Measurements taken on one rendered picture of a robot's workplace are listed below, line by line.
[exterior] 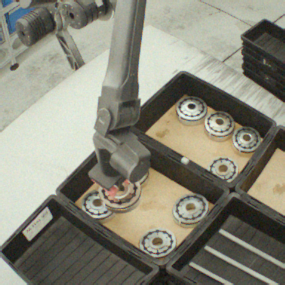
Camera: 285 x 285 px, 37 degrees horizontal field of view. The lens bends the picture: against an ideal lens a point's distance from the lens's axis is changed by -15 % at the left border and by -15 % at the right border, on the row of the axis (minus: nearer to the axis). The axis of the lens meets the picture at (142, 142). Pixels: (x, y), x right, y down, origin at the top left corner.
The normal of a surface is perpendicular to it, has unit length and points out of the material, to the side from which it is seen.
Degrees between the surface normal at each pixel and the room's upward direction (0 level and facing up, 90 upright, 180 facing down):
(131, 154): 60
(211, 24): 0
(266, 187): 0
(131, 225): 0
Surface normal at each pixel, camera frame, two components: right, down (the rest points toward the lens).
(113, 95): -0.62, 0.20
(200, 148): -0.11, -0.63
